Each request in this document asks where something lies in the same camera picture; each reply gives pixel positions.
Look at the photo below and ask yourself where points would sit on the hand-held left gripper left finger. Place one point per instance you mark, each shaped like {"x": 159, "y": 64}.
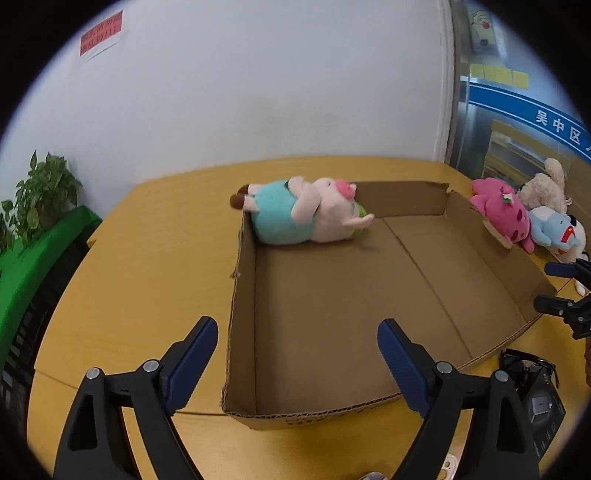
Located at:
{"x": 194, "y": 360}

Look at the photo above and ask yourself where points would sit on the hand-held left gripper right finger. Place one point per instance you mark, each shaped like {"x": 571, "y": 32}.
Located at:
{"x": 401, "y": 364}

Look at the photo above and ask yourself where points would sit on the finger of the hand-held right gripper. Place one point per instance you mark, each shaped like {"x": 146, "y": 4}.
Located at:
{"x": 563, "y": 269}
{"x": 561, "y": 307}

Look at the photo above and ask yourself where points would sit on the black glasses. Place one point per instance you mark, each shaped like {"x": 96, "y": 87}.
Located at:
{"x": 517, "y": 364}

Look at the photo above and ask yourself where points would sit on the cardboard box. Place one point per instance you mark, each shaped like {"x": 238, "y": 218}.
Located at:
{"x": 332, "y": 323}

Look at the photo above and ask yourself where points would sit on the black charger box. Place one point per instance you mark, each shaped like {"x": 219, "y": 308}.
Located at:
{"x": 545, "y": 415}

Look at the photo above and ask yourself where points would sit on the white phone case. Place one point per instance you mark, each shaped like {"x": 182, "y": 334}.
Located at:
{"x": 449, "y": 468}

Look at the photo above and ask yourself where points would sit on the blue and white plush toy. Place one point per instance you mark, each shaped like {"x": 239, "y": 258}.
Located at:
{"x": 549, "y": 228}

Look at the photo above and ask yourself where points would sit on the beige plush toy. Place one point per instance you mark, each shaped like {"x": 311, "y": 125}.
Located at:
{"x": 545, "y": 191}

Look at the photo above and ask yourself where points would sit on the pink plush toy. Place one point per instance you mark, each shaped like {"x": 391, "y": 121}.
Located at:
{"x": 501, "y": 207}

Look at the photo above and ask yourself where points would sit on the glass door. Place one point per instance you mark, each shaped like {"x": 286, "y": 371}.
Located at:
{"x": 475, "y": 138}

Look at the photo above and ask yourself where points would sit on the dark ribbed panel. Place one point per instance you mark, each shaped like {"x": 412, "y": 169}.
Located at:
{"x": 21, "y": 350}

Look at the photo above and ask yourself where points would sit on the blue banner sign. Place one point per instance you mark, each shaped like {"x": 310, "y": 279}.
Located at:
{"x": 508, "y": 104}

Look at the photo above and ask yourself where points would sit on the pig plush toy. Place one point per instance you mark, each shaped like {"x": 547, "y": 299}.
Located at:
{"x": 323, "y": 207}

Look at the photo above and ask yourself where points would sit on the green cloth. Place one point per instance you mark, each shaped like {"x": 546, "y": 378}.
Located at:
{"x": 27, "y": 277}

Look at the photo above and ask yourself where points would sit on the yellow sticky note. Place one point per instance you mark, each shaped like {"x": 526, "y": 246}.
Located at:
{"x": 521, "y": 79}
{"x": 498, "y": 74}
{"x": 477, "y": 71}

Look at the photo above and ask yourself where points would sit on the potted green plant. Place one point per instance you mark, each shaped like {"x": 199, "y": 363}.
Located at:
{"x": 46, "y": 184}

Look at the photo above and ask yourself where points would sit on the cartoon wall poster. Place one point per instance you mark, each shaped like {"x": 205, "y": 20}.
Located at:
{"x": 484, "y": 27}

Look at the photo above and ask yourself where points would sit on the red wall notice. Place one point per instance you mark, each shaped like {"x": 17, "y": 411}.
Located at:
{"x": 101, "y": 33}

